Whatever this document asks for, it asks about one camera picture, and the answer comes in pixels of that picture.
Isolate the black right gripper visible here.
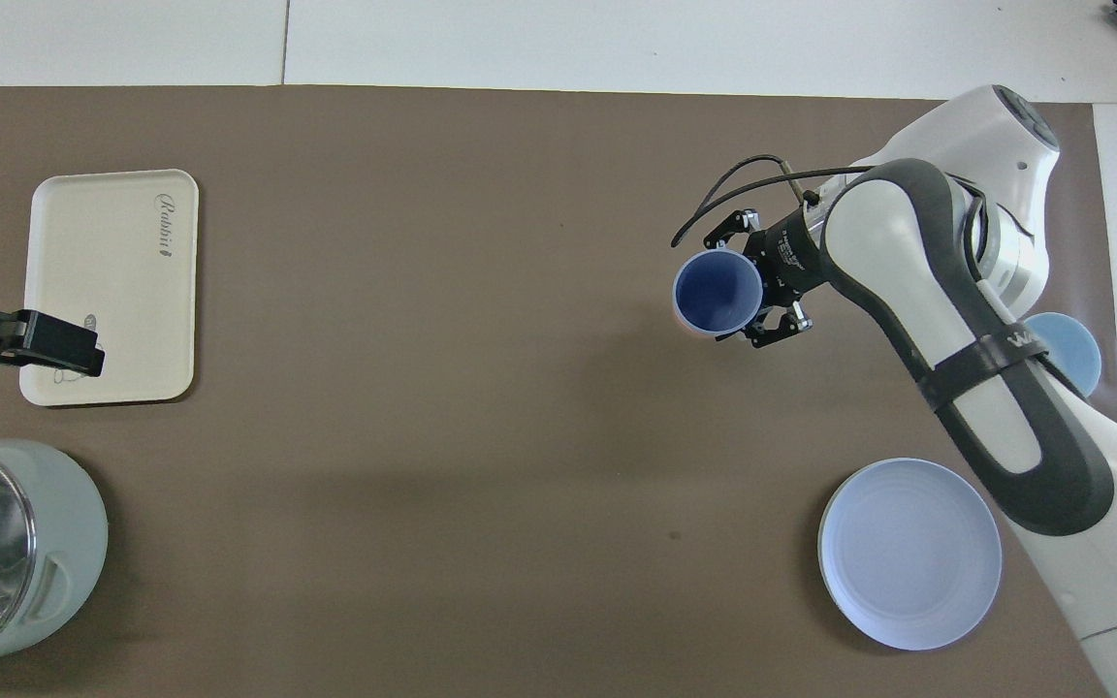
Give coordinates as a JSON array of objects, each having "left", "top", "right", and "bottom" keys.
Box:
[{"left": 703, "top": 206, "right": 827, "bottom": 351}]

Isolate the blue plastic cup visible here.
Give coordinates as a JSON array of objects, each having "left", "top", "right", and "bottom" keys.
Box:
[{"left": 672, "top": 248, "right": 765, "bottom": 337}]

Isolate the cream tray with Rabbit print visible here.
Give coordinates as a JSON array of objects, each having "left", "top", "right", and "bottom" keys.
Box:
[{"left": 19, "top": 169, "right": 201, "bottom": 407}]

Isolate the pale green pot, glass lid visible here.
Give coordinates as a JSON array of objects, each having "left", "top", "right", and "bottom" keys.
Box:
[{"left": 0, "top": 440, "right": 110, "bottom": 678}]

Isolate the lavender blue plate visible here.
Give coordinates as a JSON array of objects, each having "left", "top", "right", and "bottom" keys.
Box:
[{"left": 817, "top": 458, "right": 1003, "bottom": 651}]

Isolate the light blue bowl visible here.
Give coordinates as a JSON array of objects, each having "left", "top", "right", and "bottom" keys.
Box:
[{"left": 1022, "top": 312, "right": 1101, "bottom": 398}]

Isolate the brown paper table mat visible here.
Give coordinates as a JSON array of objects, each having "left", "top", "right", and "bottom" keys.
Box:
[{"left": 0, "top": 85, "right": 1117, "bottom": 698}]

